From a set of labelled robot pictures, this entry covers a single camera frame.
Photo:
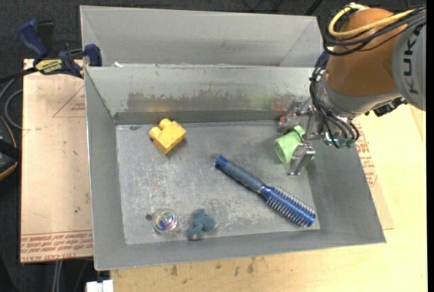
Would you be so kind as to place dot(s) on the light green plastic cylinder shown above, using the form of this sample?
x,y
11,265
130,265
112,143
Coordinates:
x,y
284,146

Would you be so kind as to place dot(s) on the grey metal bin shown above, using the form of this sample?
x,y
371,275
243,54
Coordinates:
x,y
190,182

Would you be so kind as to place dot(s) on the yellow toy building block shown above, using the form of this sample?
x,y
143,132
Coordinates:
x,y
168,136

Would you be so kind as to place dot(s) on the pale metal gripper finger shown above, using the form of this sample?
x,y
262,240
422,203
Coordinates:
x,y
287,122
301,158

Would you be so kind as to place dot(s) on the clear iridescent ball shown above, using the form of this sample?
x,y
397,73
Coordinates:
x,y
165,221

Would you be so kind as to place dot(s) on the blue-grey toy animal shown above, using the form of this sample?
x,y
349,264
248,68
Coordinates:
x,y
200,224

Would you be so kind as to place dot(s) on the blue hairbrush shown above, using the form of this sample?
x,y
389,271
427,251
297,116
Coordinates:
x,y
268,192

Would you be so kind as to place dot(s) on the black cylinder on white bracket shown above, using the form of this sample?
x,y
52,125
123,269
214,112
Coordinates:
x,y
384,109

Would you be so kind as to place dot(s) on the brown cardboard board, red print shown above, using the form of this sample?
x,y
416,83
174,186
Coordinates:
x,y
54,155

